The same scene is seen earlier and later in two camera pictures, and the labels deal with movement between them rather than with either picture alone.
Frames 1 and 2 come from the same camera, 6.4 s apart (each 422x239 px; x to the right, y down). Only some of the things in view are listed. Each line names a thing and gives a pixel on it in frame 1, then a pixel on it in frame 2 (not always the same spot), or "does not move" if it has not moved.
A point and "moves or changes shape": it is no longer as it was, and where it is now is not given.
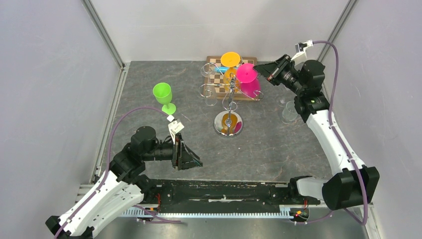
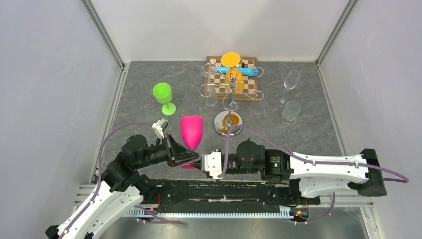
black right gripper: (277, 66) -> (198, 166)
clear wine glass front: (290, 113) does not move
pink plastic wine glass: (247, 74) -> (192, 130)
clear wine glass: (281, 99) moves or changes shape
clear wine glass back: (206, 69) does not move
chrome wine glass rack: (228, 123) does not move
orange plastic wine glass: (231, 59) does not move
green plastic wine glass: (162, 93) does not move
